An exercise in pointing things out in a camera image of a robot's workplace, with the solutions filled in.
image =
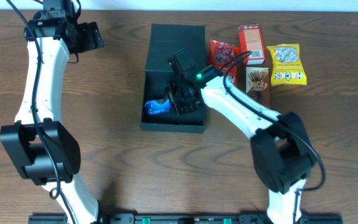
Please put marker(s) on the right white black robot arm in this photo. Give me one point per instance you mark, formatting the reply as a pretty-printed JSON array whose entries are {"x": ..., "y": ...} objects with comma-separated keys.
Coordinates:
[{"x": 283, "y": 156}]

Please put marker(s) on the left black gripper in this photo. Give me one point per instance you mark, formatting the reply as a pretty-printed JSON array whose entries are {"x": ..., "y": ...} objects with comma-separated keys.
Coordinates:
[{"x": 89, "y": 35}]

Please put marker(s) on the red cardboard snack box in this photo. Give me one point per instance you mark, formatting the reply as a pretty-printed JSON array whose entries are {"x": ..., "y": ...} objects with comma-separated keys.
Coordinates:
[{"x": 251, "y": 40}]

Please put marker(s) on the red Hacks candy bag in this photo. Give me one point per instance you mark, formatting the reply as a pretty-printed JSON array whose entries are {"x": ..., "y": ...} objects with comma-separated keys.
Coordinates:
[{"x": 222, "y": 54}]

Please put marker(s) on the black gift box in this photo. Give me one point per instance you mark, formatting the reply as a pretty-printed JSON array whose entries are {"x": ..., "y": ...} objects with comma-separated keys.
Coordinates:
[{"x": 165, "y": 41}]

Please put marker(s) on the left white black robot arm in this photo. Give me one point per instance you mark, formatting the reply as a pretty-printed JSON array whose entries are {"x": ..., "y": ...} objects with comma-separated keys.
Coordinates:
[{"x": 40, "y": 147}]

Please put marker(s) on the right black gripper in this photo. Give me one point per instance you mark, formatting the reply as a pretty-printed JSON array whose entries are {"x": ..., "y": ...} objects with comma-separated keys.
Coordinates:
[{"x": 179, "y": 98}]

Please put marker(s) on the blue Oreo cookie pack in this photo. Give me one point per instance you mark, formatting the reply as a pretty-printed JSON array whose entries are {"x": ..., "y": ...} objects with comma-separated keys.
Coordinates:
[{"x": 158, "y": 106}]

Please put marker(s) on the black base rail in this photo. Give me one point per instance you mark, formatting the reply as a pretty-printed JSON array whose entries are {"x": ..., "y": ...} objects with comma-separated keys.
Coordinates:
[{"x": 245, "y": 218}]

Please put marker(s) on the yellow Hacks candy bag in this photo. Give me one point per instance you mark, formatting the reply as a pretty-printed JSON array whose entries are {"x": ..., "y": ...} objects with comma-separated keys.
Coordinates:
[{"x": 287, "y": 67}]

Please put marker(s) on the brown Pocky box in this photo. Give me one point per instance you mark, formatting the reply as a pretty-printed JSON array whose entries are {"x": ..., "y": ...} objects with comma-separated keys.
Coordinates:
[{"x": 257, "y": 85}]

